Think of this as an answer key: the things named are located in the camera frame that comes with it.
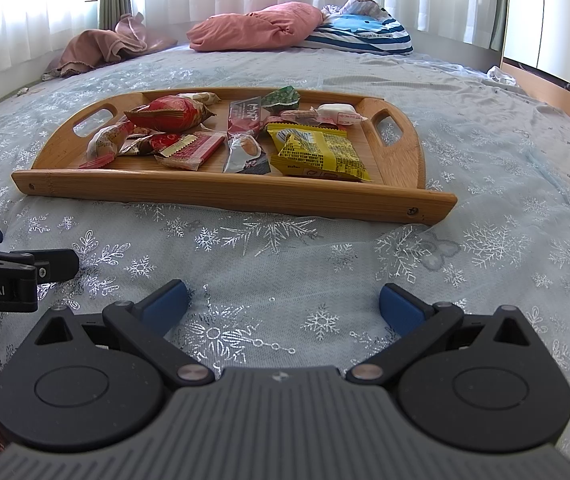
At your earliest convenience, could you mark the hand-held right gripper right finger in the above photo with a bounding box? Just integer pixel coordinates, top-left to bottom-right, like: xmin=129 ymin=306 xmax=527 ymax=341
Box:
xmin=345 ymin=283 xmax=548 ymax=387

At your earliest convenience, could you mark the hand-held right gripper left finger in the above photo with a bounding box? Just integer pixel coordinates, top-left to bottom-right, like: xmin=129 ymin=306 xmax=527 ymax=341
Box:
xmin=17 ymin=279 xmax=216 ymax=388

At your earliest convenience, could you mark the wooden tray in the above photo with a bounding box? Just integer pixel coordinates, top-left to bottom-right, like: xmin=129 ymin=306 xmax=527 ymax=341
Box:
xmin=11 ymin=87 xmax=458 ymax=226

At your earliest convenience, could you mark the beige red snack packet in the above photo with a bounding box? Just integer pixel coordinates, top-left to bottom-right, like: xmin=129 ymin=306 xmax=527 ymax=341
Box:
xmin=174 ymin=91 xmax=223 ymax=111
xmin=86 ymin=121 xmax=136 ymax=162

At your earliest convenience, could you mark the red wafer packet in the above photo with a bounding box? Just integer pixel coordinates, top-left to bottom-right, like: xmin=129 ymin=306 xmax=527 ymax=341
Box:
xmin=154 ymin=131 xmax=228 ymax=172

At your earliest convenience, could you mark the small red gold candy packet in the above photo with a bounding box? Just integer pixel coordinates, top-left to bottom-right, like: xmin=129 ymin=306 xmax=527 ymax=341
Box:
xmin=117 ymin=131 xmax=178 ymax=157

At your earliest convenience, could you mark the yellow snack packet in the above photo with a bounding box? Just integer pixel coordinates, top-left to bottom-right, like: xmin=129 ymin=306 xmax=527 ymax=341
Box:
xmin=266 ymin=122 xmax=375 ymax=182

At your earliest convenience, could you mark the large red snack packet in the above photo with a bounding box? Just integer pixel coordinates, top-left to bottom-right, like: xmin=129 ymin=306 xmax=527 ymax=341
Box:
xmin=124 ymin=94 xmax=217 ymax=132

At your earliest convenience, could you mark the dark red coffee stick packet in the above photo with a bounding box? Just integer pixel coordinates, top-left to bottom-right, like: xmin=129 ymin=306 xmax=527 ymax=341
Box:
xmin=223 ymin=99 xmax=272 ymax=177

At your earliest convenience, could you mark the red chocolate bar packet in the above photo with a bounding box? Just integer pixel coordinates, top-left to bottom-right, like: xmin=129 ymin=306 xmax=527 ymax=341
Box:
xmin=264 ymin=109 xmax=327 ymax=128

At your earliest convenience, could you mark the green pea packet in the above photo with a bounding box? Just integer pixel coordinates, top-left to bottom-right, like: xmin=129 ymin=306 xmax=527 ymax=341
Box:
xmin=262 ymin=86 xmax=302 ymax=112

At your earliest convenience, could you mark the mauve garment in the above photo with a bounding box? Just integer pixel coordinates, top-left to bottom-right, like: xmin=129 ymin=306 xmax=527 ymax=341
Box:
xmin=42 ymin=12 xmax=150 ymax=81

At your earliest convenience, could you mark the white crumpled cloth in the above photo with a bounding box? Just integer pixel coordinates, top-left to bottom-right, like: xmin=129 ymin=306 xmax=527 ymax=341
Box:
xmin=485 ymin=65 xmax=518 ymax=86

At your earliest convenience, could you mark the blue striped pillow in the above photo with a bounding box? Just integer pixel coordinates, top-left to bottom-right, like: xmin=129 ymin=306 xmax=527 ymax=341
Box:
xmin=292 ymin=12 xmax=414 ymax=55

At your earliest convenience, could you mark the pink pillow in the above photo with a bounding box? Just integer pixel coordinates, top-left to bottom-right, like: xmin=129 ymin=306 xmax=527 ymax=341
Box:
xmin=186 ymin=2 xmax=325 ymax=52

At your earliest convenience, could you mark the floral cloth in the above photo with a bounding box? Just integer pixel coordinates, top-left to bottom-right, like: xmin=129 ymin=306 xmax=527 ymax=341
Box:
xmin=321 ymin=0 xmax=383 ymax=18

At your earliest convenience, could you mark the wooden bed frame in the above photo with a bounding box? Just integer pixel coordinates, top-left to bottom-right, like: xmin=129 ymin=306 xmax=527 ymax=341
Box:
xmin=500 ymin=57 xmax=570 ymax=126

